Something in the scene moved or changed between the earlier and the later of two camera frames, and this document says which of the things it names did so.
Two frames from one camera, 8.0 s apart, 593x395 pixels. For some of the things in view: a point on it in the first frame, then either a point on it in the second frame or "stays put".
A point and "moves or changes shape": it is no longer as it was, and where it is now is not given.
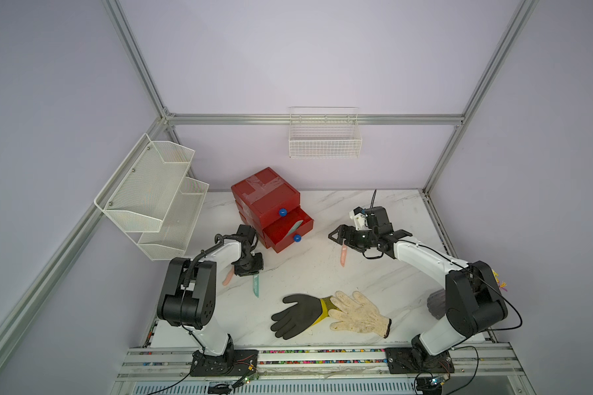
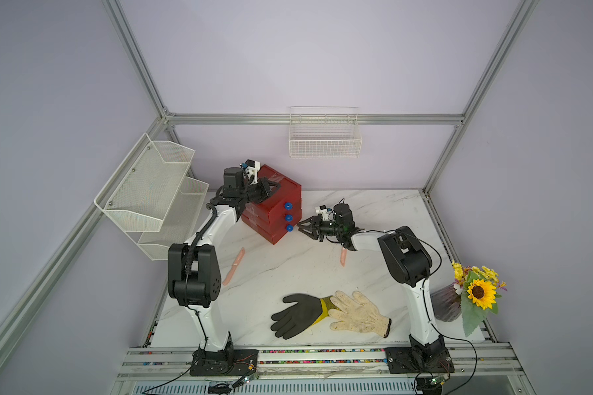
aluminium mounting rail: x=324 y=371 stays put
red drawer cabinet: x=272 y=206 moves or changes shape
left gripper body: x=249 y=266 to x=256 y=193
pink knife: x=343 y=253 stays put
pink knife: x=229 y=276 stays put
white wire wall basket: x=324 y=132 stays put
